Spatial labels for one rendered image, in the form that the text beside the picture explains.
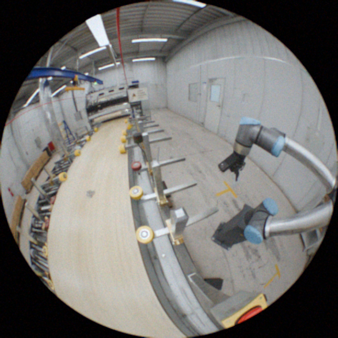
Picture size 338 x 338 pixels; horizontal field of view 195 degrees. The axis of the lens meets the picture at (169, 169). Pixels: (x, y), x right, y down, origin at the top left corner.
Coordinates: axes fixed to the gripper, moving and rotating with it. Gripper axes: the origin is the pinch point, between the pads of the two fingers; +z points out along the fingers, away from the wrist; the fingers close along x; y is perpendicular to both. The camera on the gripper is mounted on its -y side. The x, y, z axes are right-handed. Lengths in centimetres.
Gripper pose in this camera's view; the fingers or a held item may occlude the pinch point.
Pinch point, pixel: (225, 179)
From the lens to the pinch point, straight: 63.7
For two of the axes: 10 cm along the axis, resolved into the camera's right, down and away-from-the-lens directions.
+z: 0.4, 7.4, 6.7
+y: 9.6, -2.2, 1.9
